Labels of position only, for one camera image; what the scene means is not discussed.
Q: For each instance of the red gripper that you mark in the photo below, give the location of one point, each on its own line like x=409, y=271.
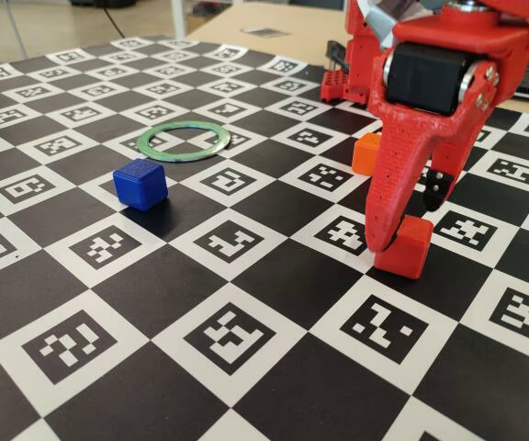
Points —
x=430, y=75

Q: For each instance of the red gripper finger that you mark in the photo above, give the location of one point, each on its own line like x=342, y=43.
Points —
x=388, y=184

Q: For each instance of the orange cube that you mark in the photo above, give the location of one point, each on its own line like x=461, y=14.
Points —
x=364, y=154

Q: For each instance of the red cube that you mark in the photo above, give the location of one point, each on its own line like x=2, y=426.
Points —
x=404, y=255

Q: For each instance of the blue cube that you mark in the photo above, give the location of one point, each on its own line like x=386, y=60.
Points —
x=140, y=186

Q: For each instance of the red lattice robot base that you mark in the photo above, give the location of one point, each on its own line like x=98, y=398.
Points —
x=338, y=89

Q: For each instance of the black white marker checkerboard mat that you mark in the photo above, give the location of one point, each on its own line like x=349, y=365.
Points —
x=264, y=298

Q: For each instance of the small printed marker paper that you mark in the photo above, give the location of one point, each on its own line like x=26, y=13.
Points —
x=264, y=32

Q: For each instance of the white table leg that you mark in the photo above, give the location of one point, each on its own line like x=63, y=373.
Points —
x=178, y=18

